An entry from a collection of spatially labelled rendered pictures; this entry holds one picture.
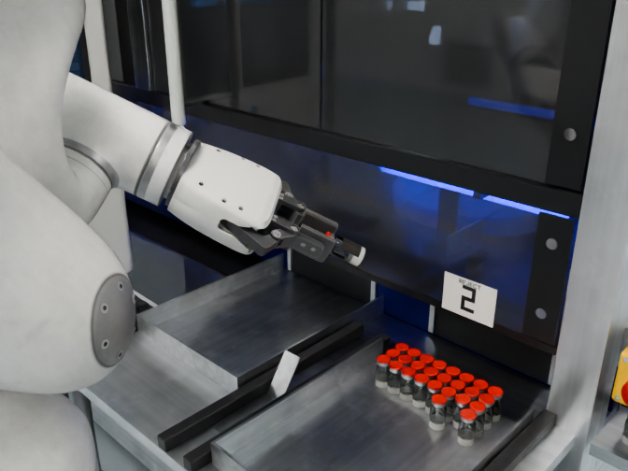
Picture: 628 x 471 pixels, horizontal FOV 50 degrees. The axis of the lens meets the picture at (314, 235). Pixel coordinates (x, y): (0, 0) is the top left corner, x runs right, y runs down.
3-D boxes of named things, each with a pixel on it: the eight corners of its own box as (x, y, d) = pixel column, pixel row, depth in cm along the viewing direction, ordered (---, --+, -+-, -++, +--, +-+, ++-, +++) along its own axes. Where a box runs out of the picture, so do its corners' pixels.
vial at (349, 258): (357, 258, 74) (322, 241, 73) (366, 244, 73) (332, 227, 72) (356, 270, 72) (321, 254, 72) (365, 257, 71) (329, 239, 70)
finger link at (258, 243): (206, 202, 68) (251, 201, 72) (235, 257, 64) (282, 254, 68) (210, 193, 68) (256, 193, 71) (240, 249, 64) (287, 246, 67)
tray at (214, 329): (282, 268, 136) (282, 252, 135) (383, 312, 120) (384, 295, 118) (138, 332, 114) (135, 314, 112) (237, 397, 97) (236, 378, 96)
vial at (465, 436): (463, 434, 90) (465, 406, 88) (477, 441, 88) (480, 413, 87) (453, 441, 88) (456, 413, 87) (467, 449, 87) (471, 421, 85)
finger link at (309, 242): (267, 233, 71) (322, 259, 72) (261, 250, 68) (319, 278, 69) (279, 211, 69) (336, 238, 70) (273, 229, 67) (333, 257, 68)
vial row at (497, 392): (399, 365, 104) (401, 340, 102) (503, 417, 93) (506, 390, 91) (391, 371, 103) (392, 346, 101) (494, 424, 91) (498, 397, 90)
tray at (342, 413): (380, 355, 107) (381, 336, 106) (531, 430, 91) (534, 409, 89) (212, 464, 85) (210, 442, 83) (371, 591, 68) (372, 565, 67)
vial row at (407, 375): (381, 378, 101) (382, 352, 99) (486, 433, 90) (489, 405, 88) (372, 384, 100) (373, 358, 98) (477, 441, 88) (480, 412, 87)
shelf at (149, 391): (266, 269, 140) (265, 261, 139) (597, 419, 96) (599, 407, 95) (48, 364, 108) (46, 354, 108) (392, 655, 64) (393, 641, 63)
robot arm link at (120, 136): (136, 177, 62) (177, 106, 67) (0, 112, 60) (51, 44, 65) (127, 215, 70) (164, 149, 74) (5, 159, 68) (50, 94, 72)
